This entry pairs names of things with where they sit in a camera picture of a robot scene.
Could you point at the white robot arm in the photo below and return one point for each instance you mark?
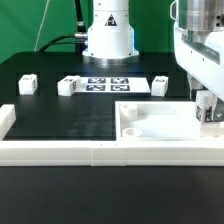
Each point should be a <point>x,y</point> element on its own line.
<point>198,18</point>

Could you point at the white square tabletop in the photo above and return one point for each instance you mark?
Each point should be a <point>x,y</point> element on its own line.
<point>162,121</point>

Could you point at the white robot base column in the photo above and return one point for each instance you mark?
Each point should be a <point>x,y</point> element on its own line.
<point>110,37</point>

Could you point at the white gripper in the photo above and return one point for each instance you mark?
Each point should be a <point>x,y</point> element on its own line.
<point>205,66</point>

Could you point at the white L-shaped obstacle fence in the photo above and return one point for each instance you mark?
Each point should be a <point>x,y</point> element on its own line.
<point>127,152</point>

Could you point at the fiducial marker sheet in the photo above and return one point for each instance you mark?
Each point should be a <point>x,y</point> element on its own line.
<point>114,85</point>

